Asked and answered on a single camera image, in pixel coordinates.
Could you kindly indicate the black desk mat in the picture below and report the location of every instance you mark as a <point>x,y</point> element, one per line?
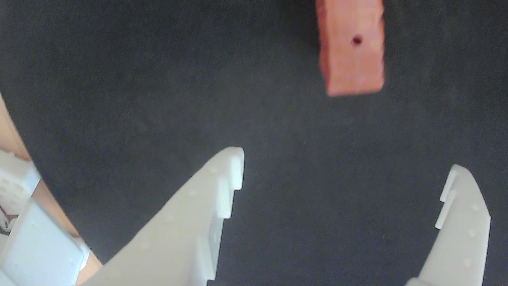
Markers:
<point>297,159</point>

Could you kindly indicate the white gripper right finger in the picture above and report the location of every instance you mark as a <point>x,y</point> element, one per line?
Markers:
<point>462,238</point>

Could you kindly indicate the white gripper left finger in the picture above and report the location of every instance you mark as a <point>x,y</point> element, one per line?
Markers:
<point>178,230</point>

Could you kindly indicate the brown toy block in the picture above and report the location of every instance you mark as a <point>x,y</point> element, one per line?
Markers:
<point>351,59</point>

